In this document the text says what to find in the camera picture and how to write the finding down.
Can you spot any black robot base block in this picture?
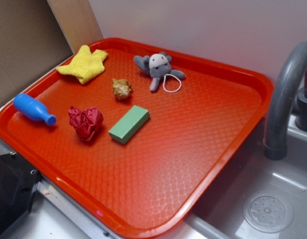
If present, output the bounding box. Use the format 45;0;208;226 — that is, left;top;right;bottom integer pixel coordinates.
0;152;40;238

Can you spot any blue plastic bottle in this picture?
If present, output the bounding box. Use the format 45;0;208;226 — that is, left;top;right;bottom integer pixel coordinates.
12;93;57;126

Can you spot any red plastic tray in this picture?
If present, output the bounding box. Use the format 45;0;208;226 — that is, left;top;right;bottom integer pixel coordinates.
0;38;273;239

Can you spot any green rectangular block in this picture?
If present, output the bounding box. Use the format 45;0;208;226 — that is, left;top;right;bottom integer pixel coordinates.
108;106;151;144

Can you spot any tan seashell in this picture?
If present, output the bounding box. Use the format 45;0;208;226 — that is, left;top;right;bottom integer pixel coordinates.
112;79;132;100

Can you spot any grey plush toy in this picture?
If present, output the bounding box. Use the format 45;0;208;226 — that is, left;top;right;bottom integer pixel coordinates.
134;52;185;93

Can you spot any crumpled red paper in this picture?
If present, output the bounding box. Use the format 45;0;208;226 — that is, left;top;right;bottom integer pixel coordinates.
68;106;104;142

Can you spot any yellow cloth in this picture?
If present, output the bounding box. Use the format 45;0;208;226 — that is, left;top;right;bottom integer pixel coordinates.
56;45;109;85

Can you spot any light wooden board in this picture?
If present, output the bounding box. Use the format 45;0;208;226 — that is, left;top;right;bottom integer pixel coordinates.
47;0;103;54

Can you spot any grey toy sink basin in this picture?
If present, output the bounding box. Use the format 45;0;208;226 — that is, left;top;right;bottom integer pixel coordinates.
184;113;307;239

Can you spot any brown cardboard panel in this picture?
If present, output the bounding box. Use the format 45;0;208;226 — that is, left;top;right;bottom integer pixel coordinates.
0;0;72;108

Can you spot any grey faucet spout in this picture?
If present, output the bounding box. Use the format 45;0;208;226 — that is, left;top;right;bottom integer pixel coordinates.
264;41;307;160

